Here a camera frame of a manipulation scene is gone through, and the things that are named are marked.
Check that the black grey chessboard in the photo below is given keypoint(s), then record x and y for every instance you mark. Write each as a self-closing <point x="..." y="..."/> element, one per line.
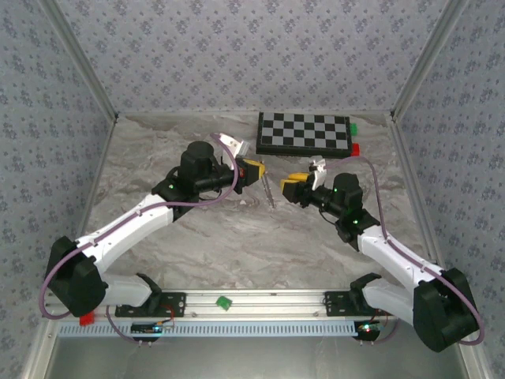
<point x="304" y="132"/>

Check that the grey metal shelf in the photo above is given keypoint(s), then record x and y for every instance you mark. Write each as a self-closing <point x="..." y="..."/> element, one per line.
<point x="252" y="359"/>

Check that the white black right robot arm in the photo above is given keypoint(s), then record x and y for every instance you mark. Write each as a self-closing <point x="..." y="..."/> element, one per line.
<point x="394" y="256"/>

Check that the aluminium side beam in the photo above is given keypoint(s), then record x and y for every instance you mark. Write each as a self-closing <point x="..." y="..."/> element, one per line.
<point x="94" y="177"/>
<point x="414" y="177"/>

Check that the aluminium frame post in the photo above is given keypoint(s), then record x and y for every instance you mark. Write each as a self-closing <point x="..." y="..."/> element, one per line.
<point x="428" y="59"/>

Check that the red toy brick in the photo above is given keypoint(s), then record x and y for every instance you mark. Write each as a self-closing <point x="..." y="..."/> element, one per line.
<point x="356" y="150"/>
<point x="87" y="319"/>

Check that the green toy brick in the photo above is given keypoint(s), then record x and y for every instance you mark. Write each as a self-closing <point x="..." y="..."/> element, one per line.
<point x="223" y="302"/>
<point x="353" y="128"/>

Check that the small circuit board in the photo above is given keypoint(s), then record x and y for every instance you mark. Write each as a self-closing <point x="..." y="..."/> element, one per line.
<point x="369" y="329"/>
<point x="144" y="327"/>

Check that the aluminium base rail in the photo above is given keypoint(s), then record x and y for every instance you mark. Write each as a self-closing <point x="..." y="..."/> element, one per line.
<point x="268" y="304"/>

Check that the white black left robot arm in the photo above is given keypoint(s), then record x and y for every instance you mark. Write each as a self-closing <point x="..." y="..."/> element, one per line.
<point x="118" y="233"/>

